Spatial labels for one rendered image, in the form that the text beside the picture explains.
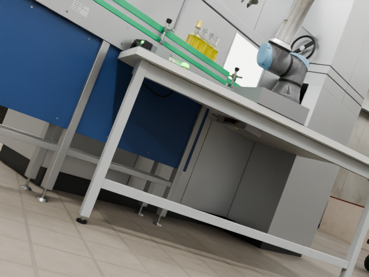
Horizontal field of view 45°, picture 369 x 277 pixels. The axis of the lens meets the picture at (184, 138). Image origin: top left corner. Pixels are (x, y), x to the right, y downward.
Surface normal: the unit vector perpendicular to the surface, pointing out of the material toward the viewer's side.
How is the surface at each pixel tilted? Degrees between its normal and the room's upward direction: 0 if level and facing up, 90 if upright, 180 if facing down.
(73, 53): 90
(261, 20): 90
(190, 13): 90
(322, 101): 90
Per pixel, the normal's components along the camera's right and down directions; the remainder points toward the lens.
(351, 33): 0.68, 0.22
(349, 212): -0.85, -0.35
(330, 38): -0.64, -0.29
